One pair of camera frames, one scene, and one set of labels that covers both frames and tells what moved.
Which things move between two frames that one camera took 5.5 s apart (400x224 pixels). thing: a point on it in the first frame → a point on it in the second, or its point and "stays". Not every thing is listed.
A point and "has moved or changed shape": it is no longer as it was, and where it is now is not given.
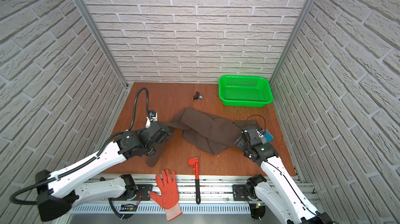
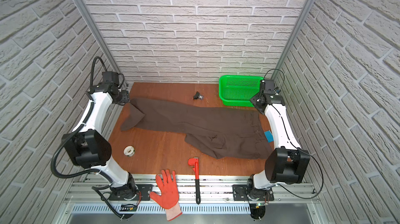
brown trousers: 216,135 has moved or changed shape
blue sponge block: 269,137 stays
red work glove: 169,199 stays
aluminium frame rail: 215,188 stays
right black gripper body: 241,144 → 255,100
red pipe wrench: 195,161 stays
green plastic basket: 245,91 stays
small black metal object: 198,96 stays
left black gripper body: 153,150 → 126,97
